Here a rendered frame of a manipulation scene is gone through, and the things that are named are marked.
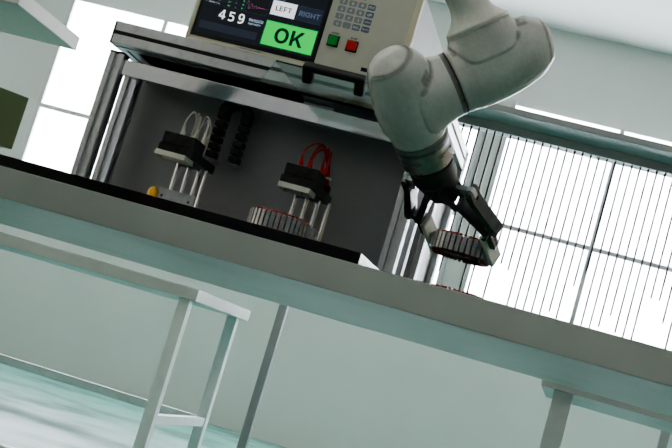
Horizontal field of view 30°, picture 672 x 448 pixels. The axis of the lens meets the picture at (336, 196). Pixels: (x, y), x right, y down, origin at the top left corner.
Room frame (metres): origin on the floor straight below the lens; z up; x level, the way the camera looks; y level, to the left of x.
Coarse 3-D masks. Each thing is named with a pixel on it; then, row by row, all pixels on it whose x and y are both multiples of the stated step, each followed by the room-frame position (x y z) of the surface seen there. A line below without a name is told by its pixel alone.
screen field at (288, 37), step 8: (272, 24) 2.36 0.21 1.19; (280, 24) 2.36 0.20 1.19; (264, 32) 2.36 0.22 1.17; (272, 32) 2.36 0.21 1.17; (280, 32) 2.36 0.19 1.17; (288, 32) 2.35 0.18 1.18; (296, 32) 2.35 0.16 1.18; (304, 32) 2.35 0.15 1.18; (312, 32) 2.34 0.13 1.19; (264, 40) 2.36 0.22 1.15; (272, 40) 2.36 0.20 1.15; (280, 40) 2.36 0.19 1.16; (288, 40) 2.35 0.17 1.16; (296, 40) 2.35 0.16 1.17; (304, 40) 2.35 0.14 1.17; (312, 40) 2.34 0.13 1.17; (280, 48) 2.35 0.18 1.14; (288, 48) 2.35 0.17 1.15; (296, 48) 2.35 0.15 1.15; (304, 48) 2.34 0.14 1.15; (312, 48) 2.34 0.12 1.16
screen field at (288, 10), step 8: (272, 8) 2.36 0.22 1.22; (280, 8) 2.36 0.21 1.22; (288, 8) 2.36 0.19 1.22; (296, 8) 2.35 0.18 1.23; (304, 8) 2.35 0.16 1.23; (312, 8) 2.35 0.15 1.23; (288, 16) 2.36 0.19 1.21; (296, 16) 2.35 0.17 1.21; (304, 16) 2.35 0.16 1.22; (312, 16) 2.35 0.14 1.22; (320, 16) 2.34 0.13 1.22
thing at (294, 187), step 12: (288, 168) 2.25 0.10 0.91; (300, 168) 2.24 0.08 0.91; (312, 168) 2.24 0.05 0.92; (288, 180) 2.25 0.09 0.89; (300, 180) 2.24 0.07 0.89; (312, 180) 2.24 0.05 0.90; (324, 180) 2.29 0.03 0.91; (300, 192) 2.23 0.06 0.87; (312, 192) 2.24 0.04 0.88; (324, 192) 2.31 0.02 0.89; (324, 204) 2.37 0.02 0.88; (300, 216) 2.34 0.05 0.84; (312, 216) 2.33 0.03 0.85
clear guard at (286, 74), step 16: (288, 64) 2.11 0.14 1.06; (272, 80) 2.07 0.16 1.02; (288, 80) 2.07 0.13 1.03; (320, 80) 2.08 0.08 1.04; (336, 80) 2.08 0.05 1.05; (304, 96) 2.32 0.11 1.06; (320, 96) 2.04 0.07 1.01; (336, 96) 2.04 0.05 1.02; (352, 96) 2.04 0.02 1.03; (368, 96) 2.05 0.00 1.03; (352, 112) 2.34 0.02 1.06; (368, 112) 2.30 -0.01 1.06
